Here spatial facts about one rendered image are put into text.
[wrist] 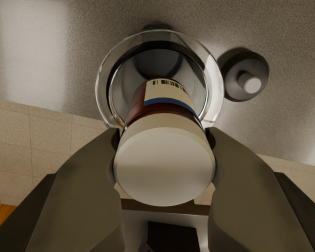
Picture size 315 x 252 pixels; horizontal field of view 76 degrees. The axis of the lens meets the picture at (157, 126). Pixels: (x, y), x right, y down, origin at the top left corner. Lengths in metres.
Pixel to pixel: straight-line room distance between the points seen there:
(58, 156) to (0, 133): 0.44
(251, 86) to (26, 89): 0.42
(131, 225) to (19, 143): 1.41
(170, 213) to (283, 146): 0.34
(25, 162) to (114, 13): 1.75
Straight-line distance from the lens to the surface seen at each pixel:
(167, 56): 0.38
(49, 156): 1.88
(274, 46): 0.44
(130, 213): 0.63
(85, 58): 0.41
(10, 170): 2.15
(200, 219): 0.66
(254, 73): 0.40
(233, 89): 0.39
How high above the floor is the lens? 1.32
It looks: 61 degrees down
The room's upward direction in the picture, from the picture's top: 179 degrees clockwise
